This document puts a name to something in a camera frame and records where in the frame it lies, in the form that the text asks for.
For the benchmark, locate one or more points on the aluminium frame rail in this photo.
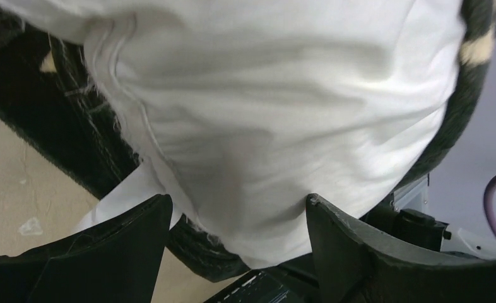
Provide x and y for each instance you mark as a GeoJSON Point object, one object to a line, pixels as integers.
{"type": "Point", "coordinates": [412, 196]}

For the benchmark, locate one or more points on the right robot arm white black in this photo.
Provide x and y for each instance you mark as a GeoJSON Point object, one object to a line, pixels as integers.
{"type": "Point", "coordinates": [425, 231]}

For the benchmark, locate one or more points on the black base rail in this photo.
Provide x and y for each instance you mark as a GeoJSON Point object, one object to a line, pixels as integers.
{"type": "Point", "coordinates": [292, 281]}

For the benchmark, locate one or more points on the black pillowcase with beige flowers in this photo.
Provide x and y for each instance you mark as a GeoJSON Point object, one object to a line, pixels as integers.
{"type": "Point", "coordinates": [77, 134]}

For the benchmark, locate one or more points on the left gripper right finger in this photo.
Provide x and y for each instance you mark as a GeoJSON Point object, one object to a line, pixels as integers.
{"type": "Point", "coordinates": [356, 262]}

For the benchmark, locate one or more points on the white pillow insert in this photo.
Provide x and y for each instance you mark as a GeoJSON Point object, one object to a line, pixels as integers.
{"type": "Point", "coordinates": [240, 109]}

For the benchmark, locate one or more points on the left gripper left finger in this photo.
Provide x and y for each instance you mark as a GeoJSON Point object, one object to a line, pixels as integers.
{"type": "Point", "coordinates": [114, 261]}

